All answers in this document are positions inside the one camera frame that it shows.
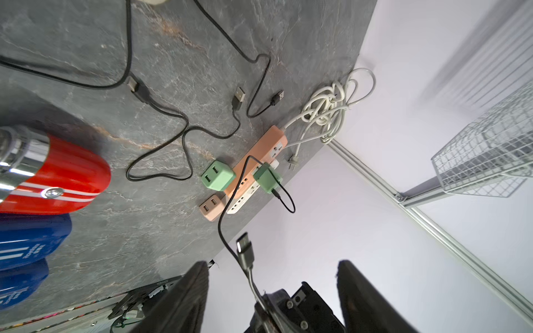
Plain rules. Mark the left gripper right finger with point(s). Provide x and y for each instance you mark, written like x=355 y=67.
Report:
x=364 y=308

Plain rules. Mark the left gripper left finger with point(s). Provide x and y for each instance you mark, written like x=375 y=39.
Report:
x=183 y=308

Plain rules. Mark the green charger cube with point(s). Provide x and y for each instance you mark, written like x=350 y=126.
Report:
x=218 y=176
x=267 y=178

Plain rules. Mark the red electric shaver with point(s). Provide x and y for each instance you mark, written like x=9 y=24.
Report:
x=44 y=175

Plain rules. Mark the pink charger cube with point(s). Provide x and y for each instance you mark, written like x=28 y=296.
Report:
x=212 y=207

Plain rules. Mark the white power strip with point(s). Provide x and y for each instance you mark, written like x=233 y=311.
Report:
x=250 y=193

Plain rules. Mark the orange power strip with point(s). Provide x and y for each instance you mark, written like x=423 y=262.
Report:
x=266 y=149

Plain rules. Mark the long white wire shelf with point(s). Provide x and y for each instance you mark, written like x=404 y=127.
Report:
x=492 y=156

